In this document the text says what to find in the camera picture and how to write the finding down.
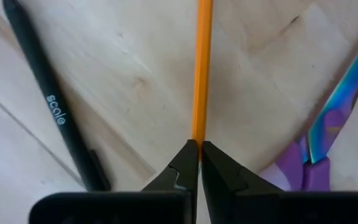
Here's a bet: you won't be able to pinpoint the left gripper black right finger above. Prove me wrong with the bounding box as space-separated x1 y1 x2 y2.
202 141 358 224

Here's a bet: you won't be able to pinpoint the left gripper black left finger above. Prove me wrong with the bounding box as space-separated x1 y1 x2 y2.
28 139 200 224

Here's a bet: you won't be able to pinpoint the purple scissors iridescent blades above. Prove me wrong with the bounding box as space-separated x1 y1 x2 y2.
259 27 358 192

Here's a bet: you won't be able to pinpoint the black pen with scale print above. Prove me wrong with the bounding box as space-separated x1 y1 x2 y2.
2 0 112 192

